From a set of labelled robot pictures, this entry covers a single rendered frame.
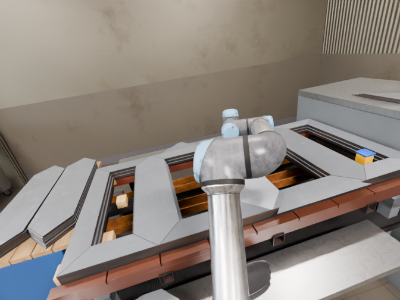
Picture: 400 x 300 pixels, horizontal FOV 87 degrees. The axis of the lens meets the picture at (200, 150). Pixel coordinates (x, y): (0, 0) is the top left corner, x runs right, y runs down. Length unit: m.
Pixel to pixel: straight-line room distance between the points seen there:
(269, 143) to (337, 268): 0.61
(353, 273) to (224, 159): 0.67
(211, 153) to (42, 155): 3.46
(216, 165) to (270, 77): 3.30
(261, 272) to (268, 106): 3.20
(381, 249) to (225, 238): 0.73
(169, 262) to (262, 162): 0.49
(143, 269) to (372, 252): 0.85
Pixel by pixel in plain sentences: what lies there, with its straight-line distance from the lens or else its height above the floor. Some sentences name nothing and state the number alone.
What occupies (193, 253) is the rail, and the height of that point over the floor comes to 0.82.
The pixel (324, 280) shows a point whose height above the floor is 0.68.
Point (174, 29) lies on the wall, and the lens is 3.26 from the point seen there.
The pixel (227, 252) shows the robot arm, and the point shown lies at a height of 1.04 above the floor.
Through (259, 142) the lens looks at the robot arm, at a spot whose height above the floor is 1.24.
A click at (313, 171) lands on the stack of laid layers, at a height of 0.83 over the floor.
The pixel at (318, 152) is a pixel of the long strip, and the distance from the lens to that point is 1.31.
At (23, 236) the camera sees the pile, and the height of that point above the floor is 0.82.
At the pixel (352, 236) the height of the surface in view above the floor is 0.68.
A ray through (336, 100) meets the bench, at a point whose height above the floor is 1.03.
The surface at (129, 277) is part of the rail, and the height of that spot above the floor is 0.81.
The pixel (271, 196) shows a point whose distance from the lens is 0.95.
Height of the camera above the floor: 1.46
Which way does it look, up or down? 26 degrees down
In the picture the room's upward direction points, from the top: 9 degrees counter-clockwise
